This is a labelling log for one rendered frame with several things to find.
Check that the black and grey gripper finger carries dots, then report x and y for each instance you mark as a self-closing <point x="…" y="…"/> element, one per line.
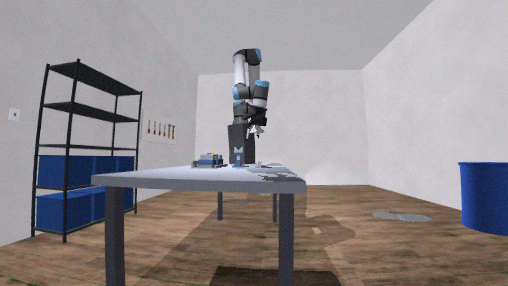
<point x="251" y="128"/>
<point x="259" y="130"/>

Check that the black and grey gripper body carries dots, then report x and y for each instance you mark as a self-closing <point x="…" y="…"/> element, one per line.
<point x="260" y="119"/>

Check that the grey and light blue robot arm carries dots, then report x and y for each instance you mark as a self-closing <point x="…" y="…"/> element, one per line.
<point x="257" y="91"/>

